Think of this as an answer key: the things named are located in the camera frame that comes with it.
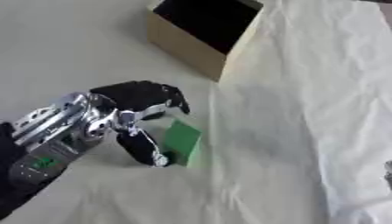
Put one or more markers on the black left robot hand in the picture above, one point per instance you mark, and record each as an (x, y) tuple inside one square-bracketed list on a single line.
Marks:
[(133, 96)]

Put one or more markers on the tan cardboard box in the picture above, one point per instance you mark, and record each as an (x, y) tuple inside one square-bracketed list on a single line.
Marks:
[(201, 32)]

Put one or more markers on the green block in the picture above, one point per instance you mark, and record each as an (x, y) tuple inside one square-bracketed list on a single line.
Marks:
[(182, 139)]

